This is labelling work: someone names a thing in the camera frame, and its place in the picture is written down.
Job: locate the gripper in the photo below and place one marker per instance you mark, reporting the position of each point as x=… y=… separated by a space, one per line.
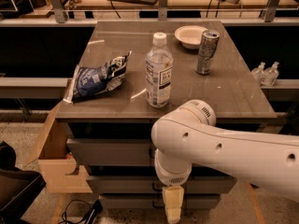
x=173 y=175

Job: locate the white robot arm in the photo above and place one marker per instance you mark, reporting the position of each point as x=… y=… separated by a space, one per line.
x=188 y=136

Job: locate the grey bottom drawer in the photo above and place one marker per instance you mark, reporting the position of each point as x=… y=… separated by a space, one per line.
x=150 y=201

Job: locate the grey middle drawer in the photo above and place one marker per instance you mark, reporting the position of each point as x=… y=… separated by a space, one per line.
x=104 y=184

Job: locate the grey drawer cabinet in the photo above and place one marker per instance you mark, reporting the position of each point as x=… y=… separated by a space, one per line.
x=109 y=134

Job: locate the cardboard box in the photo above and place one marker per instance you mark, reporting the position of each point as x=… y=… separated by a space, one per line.
x=56 y=164

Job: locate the clear water bottle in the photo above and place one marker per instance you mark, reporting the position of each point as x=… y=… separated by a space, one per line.
x=159 y=64

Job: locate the blue chip bag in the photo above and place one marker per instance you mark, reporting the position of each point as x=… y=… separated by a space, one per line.
x=88 y=82

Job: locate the clear pump bottle left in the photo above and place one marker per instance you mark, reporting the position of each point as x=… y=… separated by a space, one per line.
x=258 y=73

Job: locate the clear pump bottle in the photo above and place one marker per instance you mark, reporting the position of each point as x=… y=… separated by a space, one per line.
x=270 y=75
x=258 y=73

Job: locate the clear pump bottle right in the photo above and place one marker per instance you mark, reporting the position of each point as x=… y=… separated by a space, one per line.
x=270 y=75

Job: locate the black office chair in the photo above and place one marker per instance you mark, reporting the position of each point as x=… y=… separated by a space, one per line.
x=18 y=188

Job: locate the white bowl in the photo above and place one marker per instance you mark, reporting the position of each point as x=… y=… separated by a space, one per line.
x=190 y=36

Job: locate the silver drink can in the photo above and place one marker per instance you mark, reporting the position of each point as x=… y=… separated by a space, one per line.
x=207 y=49

